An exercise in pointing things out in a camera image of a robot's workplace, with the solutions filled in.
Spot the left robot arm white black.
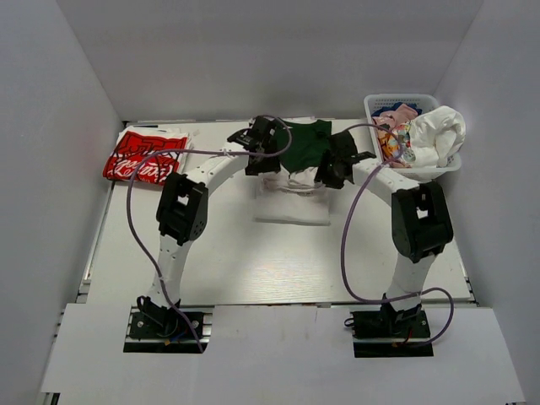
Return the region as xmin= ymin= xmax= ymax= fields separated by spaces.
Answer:
xmin=144 ymin=116 xmax=286 ymax=310

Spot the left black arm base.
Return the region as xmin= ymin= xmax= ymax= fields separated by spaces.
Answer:
xmin=123 ymin=296 xmax=213 ymax=354

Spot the white colourful print t-shirt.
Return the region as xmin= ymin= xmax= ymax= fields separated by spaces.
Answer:
xmin=409 ymin=105 xmax=466 ymax=169

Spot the white plastic basket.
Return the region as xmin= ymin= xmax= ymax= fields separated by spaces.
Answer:
xmin=364 ymin=94 xmax=462 ymax=181

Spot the pink orange print t-shirt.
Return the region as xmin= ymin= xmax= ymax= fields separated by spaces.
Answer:
xmin=372 ymin=105 xmax=418 ymax=168

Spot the folded red white t-shirt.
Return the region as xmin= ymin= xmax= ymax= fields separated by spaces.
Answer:
xmin=102 ymin=126 xmax=195 ymax=186

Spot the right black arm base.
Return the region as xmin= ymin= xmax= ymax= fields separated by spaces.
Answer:
xmin=343 ymin=310 xmax=434 ymax=359

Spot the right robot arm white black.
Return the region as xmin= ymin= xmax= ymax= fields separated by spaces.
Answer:
xmin=316 ymin=130 xmax=454 ymax=316

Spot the white green Charlie Brown t-shirt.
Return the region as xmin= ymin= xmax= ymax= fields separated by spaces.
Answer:
xmin=253 ymin=118 xmax=332 ymax=226

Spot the blue garment in basket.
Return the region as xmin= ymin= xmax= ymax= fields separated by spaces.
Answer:
xmin=392 ymin=102 xmax=424 ymax=116

